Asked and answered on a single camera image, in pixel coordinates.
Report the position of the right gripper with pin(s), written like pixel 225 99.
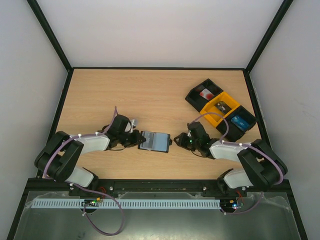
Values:
pixel 185 139

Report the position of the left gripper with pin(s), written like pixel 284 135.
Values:
pixel 136 140

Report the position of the black card holder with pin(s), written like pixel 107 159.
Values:
pixel 156 142

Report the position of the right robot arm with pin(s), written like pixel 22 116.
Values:
pixel 261 167

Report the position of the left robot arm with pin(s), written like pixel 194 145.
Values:
pixel 58 159

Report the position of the red white card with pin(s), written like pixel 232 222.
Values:
pixel 206 94

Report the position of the dark card in yellow bin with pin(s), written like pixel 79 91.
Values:
pixel 223 107

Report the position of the blue card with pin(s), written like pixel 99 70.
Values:
pixel 240 123

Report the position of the black bin far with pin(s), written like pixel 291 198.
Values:
pixel 195 100

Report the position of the black bin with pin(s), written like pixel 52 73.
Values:
pixel 195 100
pixel 234 133

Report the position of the yellow bin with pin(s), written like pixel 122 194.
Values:
pixel 216 119

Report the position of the black bin near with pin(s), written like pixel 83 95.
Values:
pixel 234 133

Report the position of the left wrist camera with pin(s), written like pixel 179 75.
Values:
pixel 134 123

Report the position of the white slotted cable duct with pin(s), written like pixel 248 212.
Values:
pixel 56 203

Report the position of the black front rail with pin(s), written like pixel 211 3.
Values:
pixel 115 187

